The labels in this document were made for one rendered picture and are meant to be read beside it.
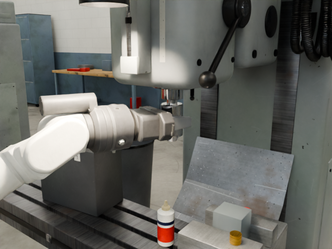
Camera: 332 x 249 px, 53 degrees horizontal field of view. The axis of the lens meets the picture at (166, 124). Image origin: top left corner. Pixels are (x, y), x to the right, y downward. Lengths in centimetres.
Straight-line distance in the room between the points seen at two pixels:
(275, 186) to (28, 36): 724
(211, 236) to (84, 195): 43
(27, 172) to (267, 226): 46
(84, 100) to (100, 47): 650
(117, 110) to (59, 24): 756
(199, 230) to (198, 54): 34
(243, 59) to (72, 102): 36
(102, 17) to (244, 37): 640
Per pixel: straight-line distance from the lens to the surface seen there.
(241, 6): 66
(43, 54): 800
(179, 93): 68
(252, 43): 74
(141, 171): 267
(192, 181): 110
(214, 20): 63
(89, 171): 92
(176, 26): 58
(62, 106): 60
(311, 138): 98
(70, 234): 91
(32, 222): 104
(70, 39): 785
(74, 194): 99
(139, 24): 59
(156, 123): 64
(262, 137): 103
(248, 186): 103
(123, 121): 61
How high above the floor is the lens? 139
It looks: 14 degrees down
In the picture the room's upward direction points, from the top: straight up
